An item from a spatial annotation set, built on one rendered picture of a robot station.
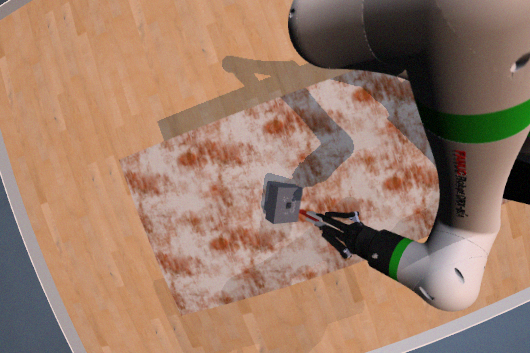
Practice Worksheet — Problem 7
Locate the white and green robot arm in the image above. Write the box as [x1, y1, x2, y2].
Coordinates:
[288, 0, 530, 312]

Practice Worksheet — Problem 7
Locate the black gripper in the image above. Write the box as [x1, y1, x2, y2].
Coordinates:
[306, 211, 379, 260]

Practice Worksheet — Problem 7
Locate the red peg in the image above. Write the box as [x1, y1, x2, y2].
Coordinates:
[299, 210, 319, 221]

